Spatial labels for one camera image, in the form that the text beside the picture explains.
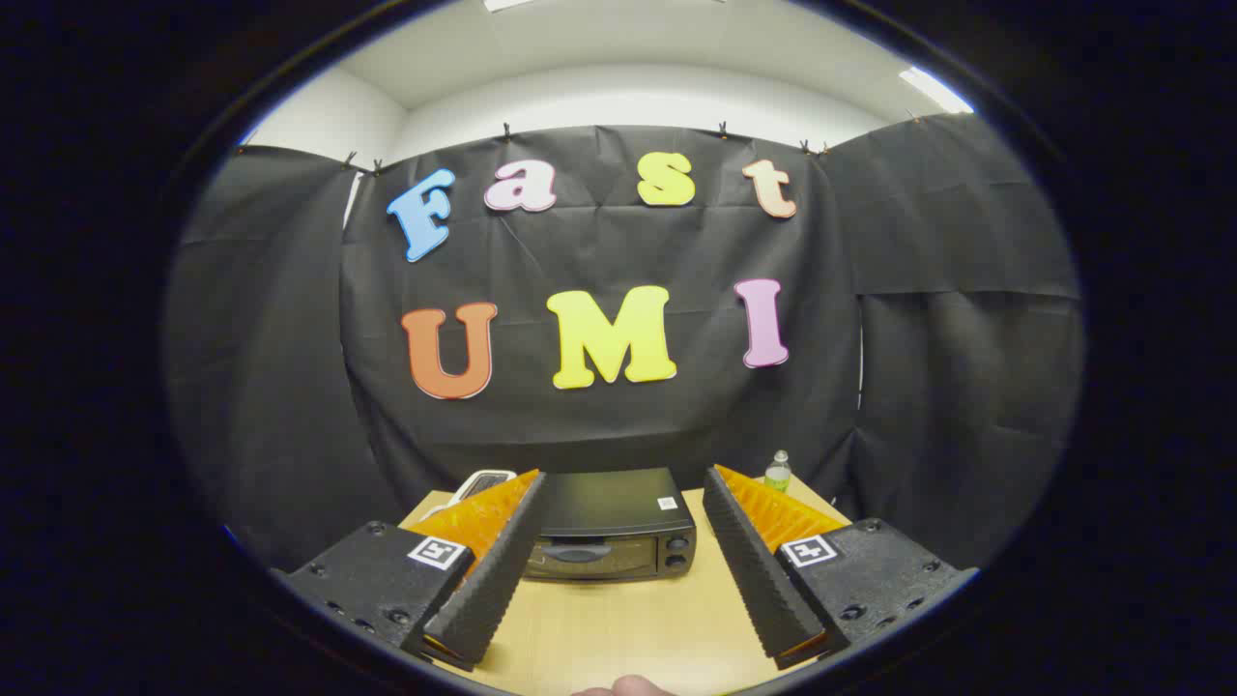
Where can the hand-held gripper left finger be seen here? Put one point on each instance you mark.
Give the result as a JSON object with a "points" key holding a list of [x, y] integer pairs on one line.
{"points": [[498, 570]]}

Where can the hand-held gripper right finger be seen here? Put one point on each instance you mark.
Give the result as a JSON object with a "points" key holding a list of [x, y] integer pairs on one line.
{"points": [[749, 570]]}

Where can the black toaster oven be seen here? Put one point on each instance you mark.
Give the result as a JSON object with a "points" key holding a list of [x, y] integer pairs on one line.
{"points": [[609, 503]]}

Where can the white slot toaster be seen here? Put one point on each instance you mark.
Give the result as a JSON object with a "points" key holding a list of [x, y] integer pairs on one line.
{"points": [[488, 477]]}

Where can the green plastic bottle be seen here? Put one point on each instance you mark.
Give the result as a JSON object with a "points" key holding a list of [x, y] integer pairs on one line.
{"points": [[778, 474]]}

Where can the black backdrop cloth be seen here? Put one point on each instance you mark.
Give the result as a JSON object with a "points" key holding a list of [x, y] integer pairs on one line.
{"points": [[599, 435]]}

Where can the ceiling light panel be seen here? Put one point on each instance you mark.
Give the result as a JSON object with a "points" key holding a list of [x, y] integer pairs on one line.
{"points": [[935, 90]]}

